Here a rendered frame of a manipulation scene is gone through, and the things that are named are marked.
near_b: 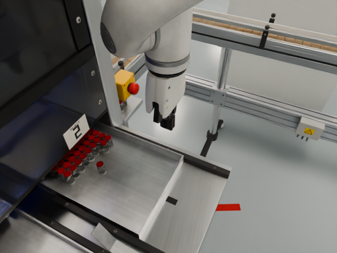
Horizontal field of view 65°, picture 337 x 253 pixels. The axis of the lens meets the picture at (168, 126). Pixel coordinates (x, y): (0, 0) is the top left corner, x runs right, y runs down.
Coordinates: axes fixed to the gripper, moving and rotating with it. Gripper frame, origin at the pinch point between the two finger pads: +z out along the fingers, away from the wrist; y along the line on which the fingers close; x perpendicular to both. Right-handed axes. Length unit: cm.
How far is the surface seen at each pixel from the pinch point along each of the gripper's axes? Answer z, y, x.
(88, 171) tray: 22.3, 10.3, -21.1
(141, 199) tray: 22.3, 10.5, -2.7
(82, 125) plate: 8.2, 5.0, -23.4
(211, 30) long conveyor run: 19, -82, -19
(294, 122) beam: 62, -85, 35
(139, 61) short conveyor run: 19, -41, -35
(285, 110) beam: 56, -85, 28
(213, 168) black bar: 20.5, -6.7, 11.7
